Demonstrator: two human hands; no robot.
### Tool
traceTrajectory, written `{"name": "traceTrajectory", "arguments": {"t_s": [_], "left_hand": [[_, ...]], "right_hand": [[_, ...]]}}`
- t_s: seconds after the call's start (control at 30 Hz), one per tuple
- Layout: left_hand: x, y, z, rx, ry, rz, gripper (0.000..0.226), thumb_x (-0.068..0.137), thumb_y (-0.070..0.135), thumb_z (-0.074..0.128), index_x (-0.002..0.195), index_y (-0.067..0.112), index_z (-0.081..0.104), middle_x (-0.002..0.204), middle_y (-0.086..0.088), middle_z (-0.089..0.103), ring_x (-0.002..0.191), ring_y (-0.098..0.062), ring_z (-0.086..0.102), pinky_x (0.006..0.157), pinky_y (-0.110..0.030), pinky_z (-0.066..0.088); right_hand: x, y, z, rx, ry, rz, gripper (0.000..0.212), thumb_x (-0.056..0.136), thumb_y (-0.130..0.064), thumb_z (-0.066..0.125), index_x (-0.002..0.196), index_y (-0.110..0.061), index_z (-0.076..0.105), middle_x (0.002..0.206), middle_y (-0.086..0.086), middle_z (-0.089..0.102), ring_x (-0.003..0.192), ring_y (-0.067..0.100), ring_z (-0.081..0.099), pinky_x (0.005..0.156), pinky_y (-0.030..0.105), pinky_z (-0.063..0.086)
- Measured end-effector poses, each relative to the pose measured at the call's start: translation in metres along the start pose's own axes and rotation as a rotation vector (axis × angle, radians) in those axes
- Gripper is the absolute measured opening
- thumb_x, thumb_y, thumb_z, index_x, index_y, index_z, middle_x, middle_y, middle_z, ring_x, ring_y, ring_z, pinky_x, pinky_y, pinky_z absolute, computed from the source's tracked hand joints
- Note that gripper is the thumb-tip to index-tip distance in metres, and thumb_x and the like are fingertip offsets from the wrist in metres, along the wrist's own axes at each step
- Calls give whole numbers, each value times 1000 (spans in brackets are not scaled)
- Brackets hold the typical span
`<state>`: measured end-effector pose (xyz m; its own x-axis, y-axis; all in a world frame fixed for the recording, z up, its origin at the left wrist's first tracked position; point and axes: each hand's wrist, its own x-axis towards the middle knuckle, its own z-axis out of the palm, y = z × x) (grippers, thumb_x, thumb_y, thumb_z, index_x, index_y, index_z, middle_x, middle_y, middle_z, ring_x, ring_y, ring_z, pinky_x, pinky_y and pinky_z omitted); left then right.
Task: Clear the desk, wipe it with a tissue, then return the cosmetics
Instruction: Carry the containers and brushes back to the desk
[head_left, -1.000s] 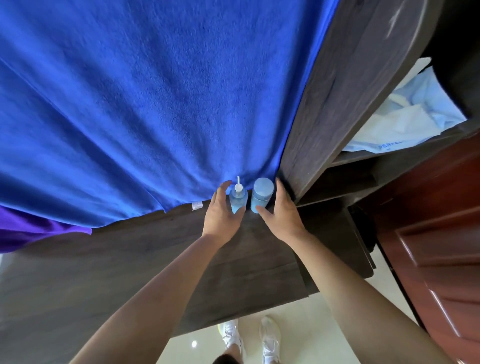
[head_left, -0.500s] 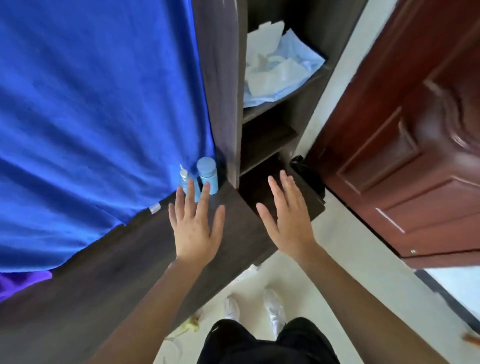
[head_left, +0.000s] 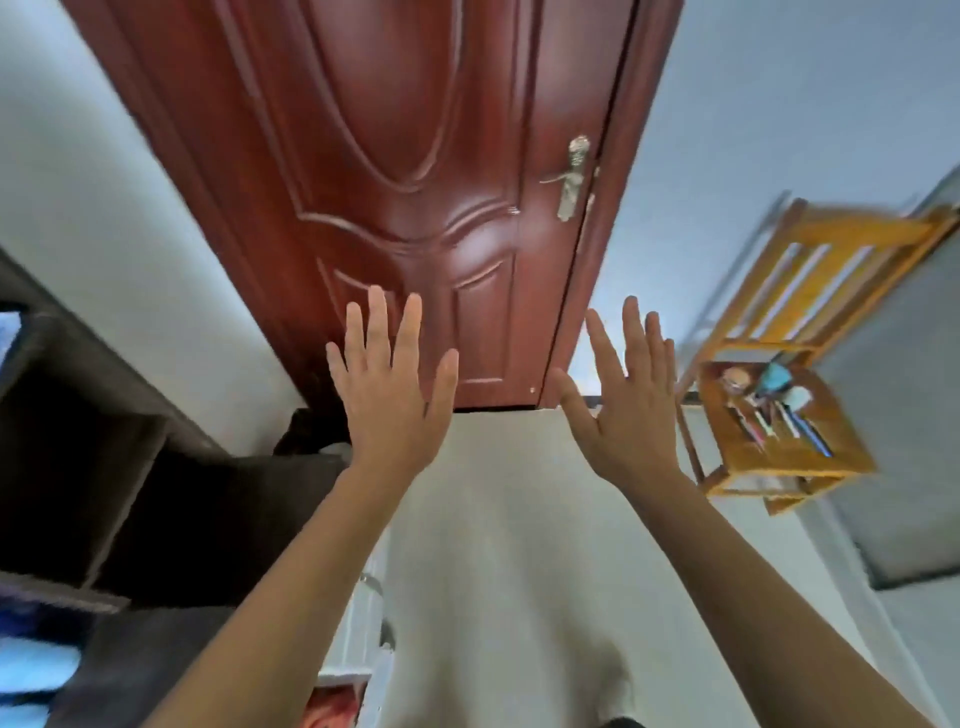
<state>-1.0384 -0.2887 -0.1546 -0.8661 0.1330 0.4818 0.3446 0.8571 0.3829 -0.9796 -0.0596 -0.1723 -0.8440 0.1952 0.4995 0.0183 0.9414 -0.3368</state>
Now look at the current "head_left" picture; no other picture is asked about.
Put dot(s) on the blue pencil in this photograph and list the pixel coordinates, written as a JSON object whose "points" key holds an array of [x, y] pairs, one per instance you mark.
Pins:
{"points": [[814, 439]]}

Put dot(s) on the wooden chair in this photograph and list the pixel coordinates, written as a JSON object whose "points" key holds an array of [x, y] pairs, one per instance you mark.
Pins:
{"points": [[847, 240]]}

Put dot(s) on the rose gold round jar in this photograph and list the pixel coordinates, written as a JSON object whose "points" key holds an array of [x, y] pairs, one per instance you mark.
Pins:
{"points": [[735, 379]]}

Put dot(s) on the white drawer cabinet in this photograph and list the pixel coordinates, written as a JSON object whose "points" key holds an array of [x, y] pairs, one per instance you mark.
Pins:
{"points": [[367, 630]]}

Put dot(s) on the dark wooden table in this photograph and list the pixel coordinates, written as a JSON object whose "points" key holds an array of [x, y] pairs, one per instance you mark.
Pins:
{"points": [[150, 660]]}

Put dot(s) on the grey sliding door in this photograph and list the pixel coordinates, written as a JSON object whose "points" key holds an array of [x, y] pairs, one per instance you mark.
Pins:
{"points": [[892, 450]]}

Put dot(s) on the person's right hand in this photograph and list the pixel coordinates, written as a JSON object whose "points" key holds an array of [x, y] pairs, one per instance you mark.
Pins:
{"points": [[630, 427]]}

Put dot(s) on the dark wooden shelf unit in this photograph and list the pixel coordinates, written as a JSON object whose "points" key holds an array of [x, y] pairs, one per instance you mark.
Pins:
{"points": [[75, 450]]}

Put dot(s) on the red wooden door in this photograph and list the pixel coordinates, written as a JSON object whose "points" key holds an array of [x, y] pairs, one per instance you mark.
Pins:
{"points": [[375, 172]]}

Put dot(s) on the person's left hand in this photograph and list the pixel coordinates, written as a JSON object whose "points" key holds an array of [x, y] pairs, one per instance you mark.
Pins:
{"points": [[394, 405]]}

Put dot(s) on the person's left forearm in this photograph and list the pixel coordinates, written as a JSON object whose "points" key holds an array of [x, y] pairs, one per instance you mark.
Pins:
{"points": [[270, 615]]}

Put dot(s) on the red plastic stool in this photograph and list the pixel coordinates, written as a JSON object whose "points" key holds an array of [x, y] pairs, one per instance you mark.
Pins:
{"points": [[334, 705]]}

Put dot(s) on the white round jar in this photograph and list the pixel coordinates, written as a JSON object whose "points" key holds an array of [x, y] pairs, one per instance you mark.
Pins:
{"points": [[797, 397]]}

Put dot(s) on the black trash bin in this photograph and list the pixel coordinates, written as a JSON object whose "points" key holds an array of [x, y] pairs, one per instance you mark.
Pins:
{"points": [[315, 431]]}

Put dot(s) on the person's right forearm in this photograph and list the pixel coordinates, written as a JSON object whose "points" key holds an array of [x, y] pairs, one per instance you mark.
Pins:
{"points": [[765, 607]]}

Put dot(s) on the black shorts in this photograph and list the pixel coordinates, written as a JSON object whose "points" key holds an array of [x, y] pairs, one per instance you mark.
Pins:
{"points": [[622, 723]]}

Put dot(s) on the teal round jar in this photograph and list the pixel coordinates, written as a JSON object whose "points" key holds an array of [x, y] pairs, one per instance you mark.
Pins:
{"points": [[772, 379]]}

